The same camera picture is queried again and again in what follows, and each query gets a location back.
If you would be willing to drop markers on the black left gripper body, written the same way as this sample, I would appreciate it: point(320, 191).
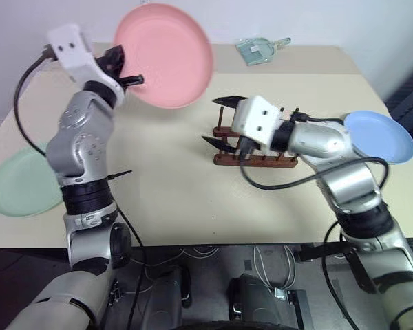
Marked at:
point(113, 61)

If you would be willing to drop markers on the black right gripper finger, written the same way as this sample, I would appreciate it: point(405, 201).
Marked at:
point(218, 142)
point(227, 101)

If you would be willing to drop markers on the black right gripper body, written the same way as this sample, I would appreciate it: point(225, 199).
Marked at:
point(247, 147)

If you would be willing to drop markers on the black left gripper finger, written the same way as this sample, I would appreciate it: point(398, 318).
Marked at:
point(133, 80)

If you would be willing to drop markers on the pink plate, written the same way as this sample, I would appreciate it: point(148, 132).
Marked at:
point(165, 51)

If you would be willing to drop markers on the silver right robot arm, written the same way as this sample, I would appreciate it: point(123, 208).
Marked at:
point(351, 178)

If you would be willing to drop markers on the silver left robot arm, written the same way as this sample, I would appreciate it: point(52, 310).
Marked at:
point(79, 137)

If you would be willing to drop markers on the wooden dish rack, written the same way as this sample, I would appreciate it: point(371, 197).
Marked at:
point(261, 161)

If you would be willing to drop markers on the clear green plastic dustpan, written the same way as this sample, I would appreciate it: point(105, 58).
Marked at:
point(258, 51)

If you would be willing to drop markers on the blue plate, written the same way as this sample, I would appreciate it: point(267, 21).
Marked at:
point(382, 137)

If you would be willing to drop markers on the green plate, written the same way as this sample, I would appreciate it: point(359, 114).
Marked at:
point(20, 185)

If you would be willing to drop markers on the dark rounded robot leg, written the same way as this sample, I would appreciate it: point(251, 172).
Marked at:
point(261, 302)
point(165, 295)

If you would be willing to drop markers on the black ribbed object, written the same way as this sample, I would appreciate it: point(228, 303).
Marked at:
point(411, 93)

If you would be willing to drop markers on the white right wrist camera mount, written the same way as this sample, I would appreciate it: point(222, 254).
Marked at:
point(258, 120)

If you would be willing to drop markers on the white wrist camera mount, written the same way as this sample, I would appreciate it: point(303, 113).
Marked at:
point(258, 120)
point(72, 51)

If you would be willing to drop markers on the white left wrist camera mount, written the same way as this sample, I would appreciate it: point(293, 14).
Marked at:
point(72, 51)

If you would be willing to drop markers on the black metal bracket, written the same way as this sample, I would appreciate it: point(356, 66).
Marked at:
point(330, 254)

